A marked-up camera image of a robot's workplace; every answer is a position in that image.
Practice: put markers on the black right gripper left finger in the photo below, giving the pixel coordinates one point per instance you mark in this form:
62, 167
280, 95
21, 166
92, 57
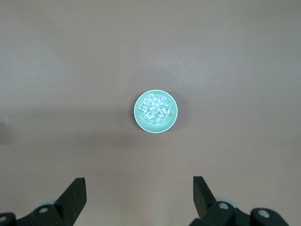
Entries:
68, 207

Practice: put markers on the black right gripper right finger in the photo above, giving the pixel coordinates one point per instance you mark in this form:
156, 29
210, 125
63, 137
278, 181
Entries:
207, 207

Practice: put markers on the pile of clear ice cubes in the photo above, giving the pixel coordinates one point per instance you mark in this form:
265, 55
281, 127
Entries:
154, 108

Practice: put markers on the mint green bowl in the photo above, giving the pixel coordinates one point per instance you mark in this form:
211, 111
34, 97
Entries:
162, 127

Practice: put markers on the brown table cover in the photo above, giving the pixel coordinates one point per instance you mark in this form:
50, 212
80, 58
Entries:
70, 70

